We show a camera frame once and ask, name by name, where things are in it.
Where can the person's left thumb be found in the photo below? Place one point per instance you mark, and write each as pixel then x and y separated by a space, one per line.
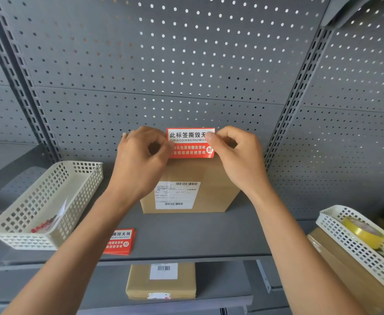
pixel 169 151

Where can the red seal sticker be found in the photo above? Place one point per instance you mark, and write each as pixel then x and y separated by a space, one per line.
pixel 190 144

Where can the flat cardboard box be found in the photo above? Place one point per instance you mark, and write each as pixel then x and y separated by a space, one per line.
pixel 339 275

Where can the person's left hand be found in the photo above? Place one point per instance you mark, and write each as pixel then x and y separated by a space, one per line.
pixel 136 167

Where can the grey slotted shelf upright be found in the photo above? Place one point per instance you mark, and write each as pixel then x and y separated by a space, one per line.
pixel 21 81
pixel 297 95

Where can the white perforated plastic basket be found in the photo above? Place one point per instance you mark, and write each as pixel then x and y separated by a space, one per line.
pixel 353 252
pixel 37 206

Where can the person's right forearm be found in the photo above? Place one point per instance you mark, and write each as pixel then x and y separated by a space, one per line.
pixel 297 255

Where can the person's right hand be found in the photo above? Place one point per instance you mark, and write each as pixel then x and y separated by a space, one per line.
pixel 244 163

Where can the person's left forearm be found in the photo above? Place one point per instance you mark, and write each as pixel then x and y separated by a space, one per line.
pixel 80 252

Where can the large cardboard parcel box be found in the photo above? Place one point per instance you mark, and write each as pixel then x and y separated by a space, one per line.
pixel 208 186

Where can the yellow tape roll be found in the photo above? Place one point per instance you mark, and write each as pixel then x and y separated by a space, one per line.
pixel 366 231

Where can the stack of red stickers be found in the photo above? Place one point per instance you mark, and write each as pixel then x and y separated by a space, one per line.
pixel 121 242

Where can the sticker backing papers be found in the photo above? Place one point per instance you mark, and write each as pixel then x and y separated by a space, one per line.
pixel 49 221

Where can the grey metal shelf bracket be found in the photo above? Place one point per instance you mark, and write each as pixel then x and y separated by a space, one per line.
pixel 263 275
pixel 346 11

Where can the person's right thumb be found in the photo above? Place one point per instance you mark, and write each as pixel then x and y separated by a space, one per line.
pixel 214 144

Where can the grey pegboard back panel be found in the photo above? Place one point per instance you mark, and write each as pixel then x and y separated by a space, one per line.
pixel 165 62

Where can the small taped cardboard parcel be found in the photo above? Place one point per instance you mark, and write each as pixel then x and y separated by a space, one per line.
pixel 160 285

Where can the grey metal shelf board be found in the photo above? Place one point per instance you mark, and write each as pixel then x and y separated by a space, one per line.
pixel 218 285
pixel 185 236

